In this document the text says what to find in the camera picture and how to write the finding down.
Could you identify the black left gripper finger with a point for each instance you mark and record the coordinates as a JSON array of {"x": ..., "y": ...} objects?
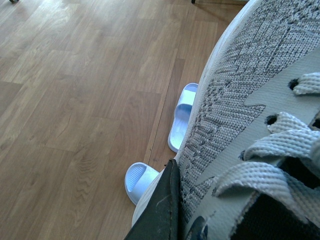
[{"x": 156, "y": 216}]

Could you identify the white slide sandal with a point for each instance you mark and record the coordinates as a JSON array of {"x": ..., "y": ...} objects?
[
  {"x": 137, "y": 179},
  {"x": 181, "y": 116}
]

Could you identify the grey knit sneaker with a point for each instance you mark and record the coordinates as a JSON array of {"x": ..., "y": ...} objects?
[{"x": 249, "y": 163}]

